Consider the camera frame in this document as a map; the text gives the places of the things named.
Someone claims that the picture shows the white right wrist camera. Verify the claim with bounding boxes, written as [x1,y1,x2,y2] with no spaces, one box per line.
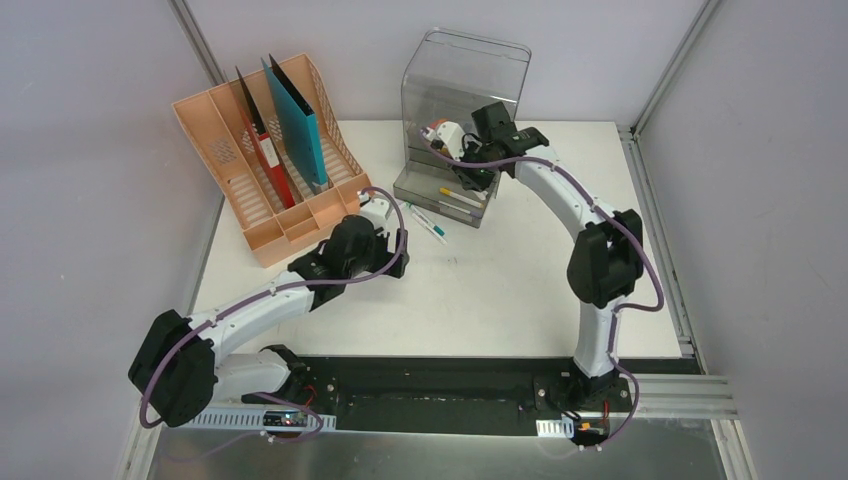
[423,120,465,160]

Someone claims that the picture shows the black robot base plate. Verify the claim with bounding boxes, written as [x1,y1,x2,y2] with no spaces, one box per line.
[273,356,632,437]

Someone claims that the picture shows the white marker purple cap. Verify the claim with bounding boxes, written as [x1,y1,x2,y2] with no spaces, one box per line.
[437,201,482,218]

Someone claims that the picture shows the white marker yellow caps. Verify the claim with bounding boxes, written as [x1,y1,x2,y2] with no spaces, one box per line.
[439,187,484,209]

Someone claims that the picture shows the red folder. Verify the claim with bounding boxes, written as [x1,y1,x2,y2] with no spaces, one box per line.
[236,69,296,209]

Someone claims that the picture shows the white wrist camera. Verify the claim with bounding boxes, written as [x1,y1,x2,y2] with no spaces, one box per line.
[423,120,465,160]
[358,192,393,232]

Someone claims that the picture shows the peach plastic file organizer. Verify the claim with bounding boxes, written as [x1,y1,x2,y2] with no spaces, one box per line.
[173,54,371,267]

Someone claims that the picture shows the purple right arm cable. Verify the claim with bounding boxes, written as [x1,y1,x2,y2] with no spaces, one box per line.
[420,129,666,458]

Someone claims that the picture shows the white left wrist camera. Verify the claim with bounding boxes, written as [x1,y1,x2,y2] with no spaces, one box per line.
[358,192,393,232]

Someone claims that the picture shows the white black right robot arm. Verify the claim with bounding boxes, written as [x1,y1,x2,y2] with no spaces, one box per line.
[427,102,655,410]

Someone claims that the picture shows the aluminium frame rail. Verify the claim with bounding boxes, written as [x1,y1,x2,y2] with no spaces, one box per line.
[628,374,739,420]

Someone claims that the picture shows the smoked clear drawer box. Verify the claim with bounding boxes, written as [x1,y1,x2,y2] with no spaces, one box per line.
[393,27,532,228]

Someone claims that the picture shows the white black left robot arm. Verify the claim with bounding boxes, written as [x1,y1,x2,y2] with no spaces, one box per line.
[128,215,409,428]

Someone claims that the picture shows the teal folder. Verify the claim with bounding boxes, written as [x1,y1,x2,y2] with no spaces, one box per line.
[262,55,329,194]

